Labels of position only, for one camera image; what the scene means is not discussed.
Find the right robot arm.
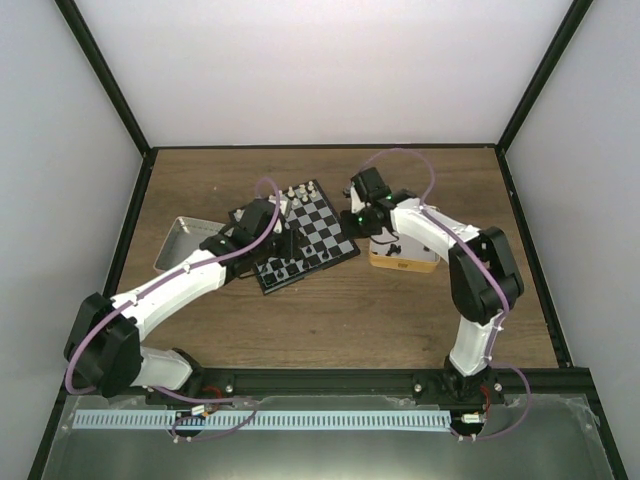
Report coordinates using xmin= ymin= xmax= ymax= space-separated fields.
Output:
xmin=340 ymin=167 xmax=524 ymax=403

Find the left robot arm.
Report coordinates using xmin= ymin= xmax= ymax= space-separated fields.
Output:
xmin=63 ymin=197 xmax=300 ymax=404

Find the white chess pieces group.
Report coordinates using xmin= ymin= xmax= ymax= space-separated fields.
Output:
xmin=285 ymin=181 xmax=320 ymax=207

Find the black and white chessboard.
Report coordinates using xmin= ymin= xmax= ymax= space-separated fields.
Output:
xmin=253 ymin=179 xmax=360 ymax=295

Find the gold metal tin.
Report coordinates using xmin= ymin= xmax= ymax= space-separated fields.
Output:
xmin=369 ymin=234 xmax=440 ymax=274

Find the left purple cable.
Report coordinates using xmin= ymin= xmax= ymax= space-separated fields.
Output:
xmin=64 ymin=177 xmax=284 ymax=401

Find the blue slotted cable duct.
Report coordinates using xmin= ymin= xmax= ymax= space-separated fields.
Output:
xmin=72 ymin=409 xmax=451 ymax=432

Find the black aluminium frame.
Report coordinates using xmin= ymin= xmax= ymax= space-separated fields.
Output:
xmin=56 ymin=1 xmax=627 ymax=479

